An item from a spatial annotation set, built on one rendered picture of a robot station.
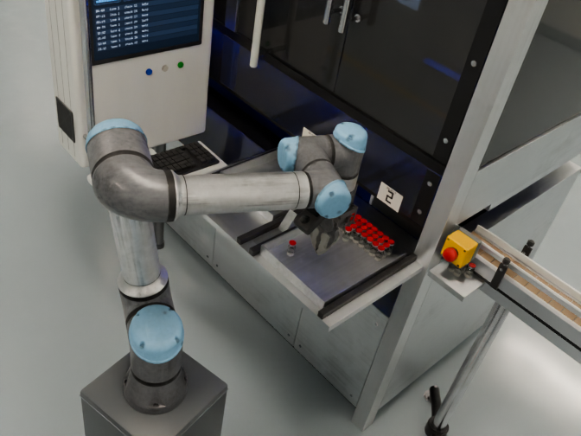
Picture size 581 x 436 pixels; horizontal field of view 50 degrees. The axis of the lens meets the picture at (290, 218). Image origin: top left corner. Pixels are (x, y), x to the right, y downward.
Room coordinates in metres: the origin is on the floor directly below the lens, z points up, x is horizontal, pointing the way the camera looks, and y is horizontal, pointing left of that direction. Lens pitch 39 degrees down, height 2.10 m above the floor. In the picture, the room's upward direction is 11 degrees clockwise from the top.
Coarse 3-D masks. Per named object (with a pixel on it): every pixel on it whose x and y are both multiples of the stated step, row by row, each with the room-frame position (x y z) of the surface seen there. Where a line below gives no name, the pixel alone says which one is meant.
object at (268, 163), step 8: (272, 152) 1.78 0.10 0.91; (248, 160) 1.70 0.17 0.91; (256, 160) 1.72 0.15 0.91; (264, 160) 1.75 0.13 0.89; (272, 160) 1.78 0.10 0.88; (232, 168) 1.65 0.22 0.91; (240, 168) 1.67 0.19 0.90; (248, 168) 1.70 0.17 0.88; (256, 168) 1.71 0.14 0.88; (264, 168) 1.72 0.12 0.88; (272, 168) 1.73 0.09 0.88; (264, 216) 1.47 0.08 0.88; (272, 216) 1.45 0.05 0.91; (280, 216) 1.47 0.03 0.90
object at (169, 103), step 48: (48, 0) 1.72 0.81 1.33; (96, 0) 1.68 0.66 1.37; (144, 0) 1.80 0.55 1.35; (192, 0) 1.92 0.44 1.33; (96, 48) 1.68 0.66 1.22; (144, 48) 1.80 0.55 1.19; (192, 48) 1.93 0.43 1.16; (96, 96) 1.67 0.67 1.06; (144, 96) 1.80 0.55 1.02; (192, 96) 1.94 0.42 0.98
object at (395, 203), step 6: (384, 186) 1.52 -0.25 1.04; (378, 192) 1.53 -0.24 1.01; (384, 192) 1.52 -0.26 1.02; (396, 192) 1.49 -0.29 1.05; (384, 198) 1.51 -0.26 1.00; (396, 198) 1.49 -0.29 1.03; (402, 198) 1.48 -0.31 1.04; (390, 204) 1.50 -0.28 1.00; (396, 204) 1.48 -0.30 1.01; (396, 210) 1.48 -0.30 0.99
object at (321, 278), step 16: (272, 240) 1.33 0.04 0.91; (288, 240) 1.38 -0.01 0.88; (304, 240) 1.40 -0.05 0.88; (352, 240) 1.44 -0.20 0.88; (272, 256) 1.27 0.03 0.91; (288, 256) 1.32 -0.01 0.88; (304, 256) 1.33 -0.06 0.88; (320, 256) 1.34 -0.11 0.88; (336, 256) 1.36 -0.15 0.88; (352, 256) 1.37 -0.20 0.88; (368, 256) 1.38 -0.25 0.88; (400, 256) 1.37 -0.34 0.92; (288, 272) 1.23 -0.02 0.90; (304, 272) 1.26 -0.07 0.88; (320, 272) 1.27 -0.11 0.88; (336, 272) 1.29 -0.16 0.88; (352, 272) 1.30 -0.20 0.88; (368, 272) 1.31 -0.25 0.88; (304, 288) 1.18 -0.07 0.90; (320, 288) 1.21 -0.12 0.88; (336, 288) 1.23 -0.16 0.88; (352, 288) 1.22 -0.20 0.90; (320, 304) 1.14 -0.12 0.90
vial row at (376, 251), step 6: (342, 228) 1.47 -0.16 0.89; (354, 228) 1.44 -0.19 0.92; (360, 228) 1.45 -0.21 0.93; (354, 234) 1.43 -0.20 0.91; (360, 234) 1.43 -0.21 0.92; (366, 234) 1.42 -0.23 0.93; (354, 240) 1.43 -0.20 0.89; (360, 240) 1.42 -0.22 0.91; (366, 240) 1.41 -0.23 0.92; (372, 240) 1.40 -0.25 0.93; (360, 246) 1.41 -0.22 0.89; (366, 246) 1.40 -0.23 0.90; (372, 246) 1.39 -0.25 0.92; (378, 246) 1.39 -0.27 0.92; (372, 252) 1.38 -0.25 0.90; (378, 252) 1.37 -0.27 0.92; (378, 258) 1.37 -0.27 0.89
